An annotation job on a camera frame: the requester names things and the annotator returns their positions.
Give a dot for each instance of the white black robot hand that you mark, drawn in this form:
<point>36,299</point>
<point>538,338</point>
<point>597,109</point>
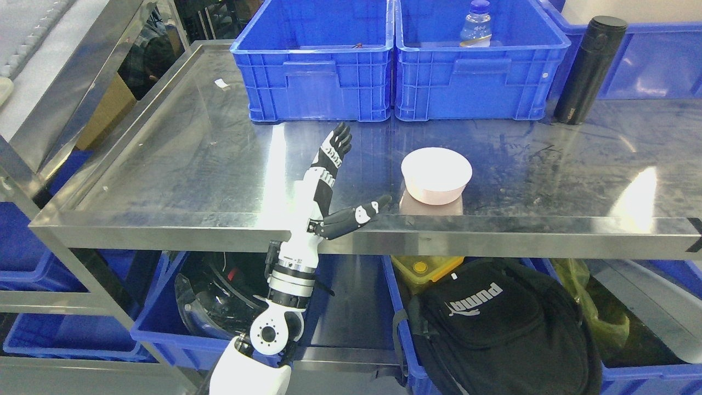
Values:
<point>323,174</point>

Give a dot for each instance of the pink ikea bowl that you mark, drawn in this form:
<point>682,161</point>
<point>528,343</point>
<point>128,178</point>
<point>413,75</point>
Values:
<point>435,176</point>

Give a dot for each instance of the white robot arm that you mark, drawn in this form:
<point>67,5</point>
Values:
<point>291,284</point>

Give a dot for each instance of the blue plastic crate middle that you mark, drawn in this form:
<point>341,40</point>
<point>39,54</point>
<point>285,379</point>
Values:
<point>437,79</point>

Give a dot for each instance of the blue plastic crate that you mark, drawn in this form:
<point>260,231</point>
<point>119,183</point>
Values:
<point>659,57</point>
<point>437,79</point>
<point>318,60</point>

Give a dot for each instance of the stainless steel shelf rack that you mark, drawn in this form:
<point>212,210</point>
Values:
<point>187,170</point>

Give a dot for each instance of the blue plastic crate left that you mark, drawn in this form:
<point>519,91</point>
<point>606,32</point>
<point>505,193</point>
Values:
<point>318,60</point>

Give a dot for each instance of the yellow plastic container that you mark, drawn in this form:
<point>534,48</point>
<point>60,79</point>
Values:
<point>421,270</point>

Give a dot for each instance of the clear water bottle blue cap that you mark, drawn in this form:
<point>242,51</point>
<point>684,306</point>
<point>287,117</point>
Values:
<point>477,32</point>

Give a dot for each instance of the black helmet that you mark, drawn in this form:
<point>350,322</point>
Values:
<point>219,294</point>

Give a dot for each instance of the black puma bag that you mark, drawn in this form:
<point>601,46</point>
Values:
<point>493,326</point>

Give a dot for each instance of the blue lower crate left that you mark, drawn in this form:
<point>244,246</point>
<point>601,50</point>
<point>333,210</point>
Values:
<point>160,324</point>

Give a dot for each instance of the black thermos flask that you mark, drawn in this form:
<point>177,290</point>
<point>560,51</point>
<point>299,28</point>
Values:
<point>595,55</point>

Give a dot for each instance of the blue crate far left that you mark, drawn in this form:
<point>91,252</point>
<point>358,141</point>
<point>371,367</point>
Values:
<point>28,265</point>

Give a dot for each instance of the blue plastic crate right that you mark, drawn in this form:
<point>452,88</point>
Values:
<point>659,57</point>

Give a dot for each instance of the blue lower crate right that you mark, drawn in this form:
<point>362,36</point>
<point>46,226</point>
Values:
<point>650,379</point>

